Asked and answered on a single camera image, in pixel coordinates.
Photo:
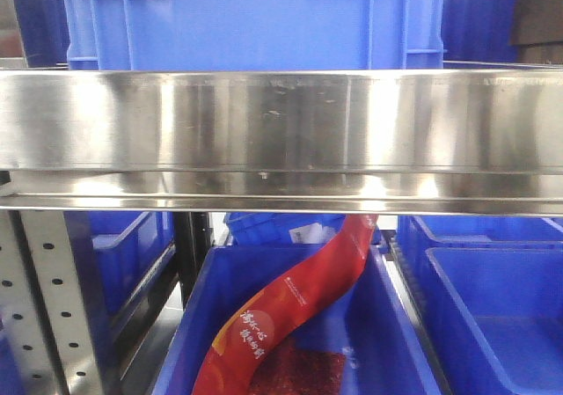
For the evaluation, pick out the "blue bin behind centre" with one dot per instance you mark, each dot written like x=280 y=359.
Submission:
x=290 y=228

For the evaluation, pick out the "blue bin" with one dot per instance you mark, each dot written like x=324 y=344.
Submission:
x=290 y=228
x=126 y=244
x=490 y=291
x=368 y=328

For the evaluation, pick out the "blue bin lower left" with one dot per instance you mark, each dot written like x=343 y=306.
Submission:
x=126 y=244

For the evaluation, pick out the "blue bin lower centre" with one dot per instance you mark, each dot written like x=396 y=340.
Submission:
x=368 y=328

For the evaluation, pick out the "blue bin lower right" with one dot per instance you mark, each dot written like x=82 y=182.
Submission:
x=490 y=291

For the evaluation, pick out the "red snack package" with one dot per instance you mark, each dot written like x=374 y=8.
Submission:
x=290 y=300

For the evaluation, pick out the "large blue crate on shelf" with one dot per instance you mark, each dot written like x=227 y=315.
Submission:
x=209 y=35

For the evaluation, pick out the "dark blue crate upper right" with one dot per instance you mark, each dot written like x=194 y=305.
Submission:
x=478 y=30

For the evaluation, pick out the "dark blue crate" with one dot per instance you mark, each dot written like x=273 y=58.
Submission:
x=44 y=32
x=478 y=30

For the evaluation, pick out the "dark blue crate upper left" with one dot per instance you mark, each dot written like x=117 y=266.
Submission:
x=44 y=32

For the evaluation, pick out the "stainless steel shelf rail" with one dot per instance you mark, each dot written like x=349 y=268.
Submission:
x=439 y=141

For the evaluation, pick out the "perforated steel shelf post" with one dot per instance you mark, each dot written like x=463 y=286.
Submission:
x=55 y=336

